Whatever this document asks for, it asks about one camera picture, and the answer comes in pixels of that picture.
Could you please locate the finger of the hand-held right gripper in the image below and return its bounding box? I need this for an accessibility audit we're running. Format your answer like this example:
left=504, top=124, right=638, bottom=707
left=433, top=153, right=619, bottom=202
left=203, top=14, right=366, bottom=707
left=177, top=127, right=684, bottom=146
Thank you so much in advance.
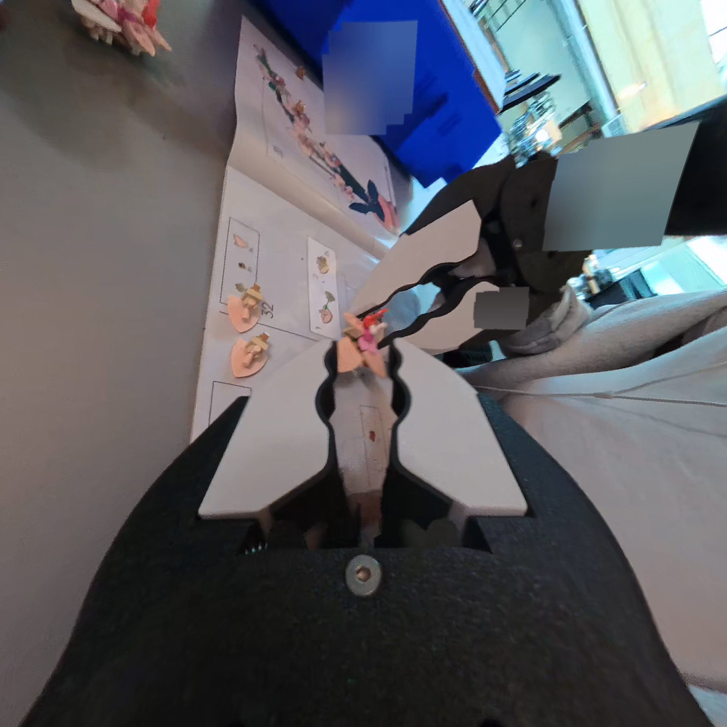
left=376, top=276, right=530, bottom=355
left=348, top=199, right=486, bottom=320

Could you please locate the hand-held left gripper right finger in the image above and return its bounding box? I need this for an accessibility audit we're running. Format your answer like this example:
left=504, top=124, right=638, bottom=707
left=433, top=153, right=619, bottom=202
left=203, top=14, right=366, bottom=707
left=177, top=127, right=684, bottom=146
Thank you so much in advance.
left=388, top=338, right=529, bottom=532

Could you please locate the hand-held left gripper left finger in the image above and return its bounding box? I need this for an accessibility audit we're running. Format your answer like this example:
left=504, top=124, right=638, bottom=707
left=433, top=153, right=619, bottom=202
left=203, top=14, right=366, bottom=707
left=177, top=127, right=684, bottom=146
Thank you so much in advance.
left=198, top=339, right=342, bottom=532

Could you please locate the pink brick flower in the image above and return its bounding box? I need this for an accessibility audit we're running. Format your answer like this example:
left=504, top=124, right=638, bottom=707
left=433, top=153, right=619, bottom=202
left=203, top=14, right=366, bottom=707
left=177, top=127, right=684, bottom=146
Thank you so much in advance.
left=338, top=307, right=393, bottom=377
left=71, top=0, right=172, bottom=58

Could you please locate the person's right forearm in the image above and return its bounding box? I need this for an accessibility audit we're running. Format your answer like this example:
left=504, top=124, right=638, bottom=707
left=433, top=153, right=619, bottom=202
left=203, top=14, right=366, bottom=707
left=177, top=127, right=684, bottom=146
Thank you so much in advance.
left=502, top=283, right=727, bottom=398

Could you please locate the pink petal brick piece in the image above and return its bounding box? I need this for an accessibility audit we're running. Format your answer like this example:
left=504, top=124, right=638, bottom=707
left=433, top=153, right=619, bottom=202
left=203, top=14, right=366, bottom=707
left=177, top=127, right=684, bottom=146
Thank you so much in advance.
left=229, top=334, right=272, bottom=379
left=226, top=284, right=268, bottom=334

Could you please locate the blue plastic bin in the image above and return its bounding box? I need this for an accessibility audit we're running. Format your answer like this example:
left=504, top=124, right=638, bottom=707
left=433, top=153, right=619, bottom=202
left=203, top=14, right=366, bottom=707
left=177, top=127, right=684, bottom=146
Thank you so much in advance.
left=250, top=0, right=506, bottom=188

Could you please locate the white instruction booklet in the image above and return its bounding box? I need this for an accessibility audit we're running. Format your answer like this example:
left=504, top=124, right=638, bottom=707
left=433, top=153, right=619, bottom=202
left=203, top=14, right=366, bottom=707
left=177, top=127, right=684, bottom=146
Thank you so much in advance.
left=189, top=16, right=418, bottom=512

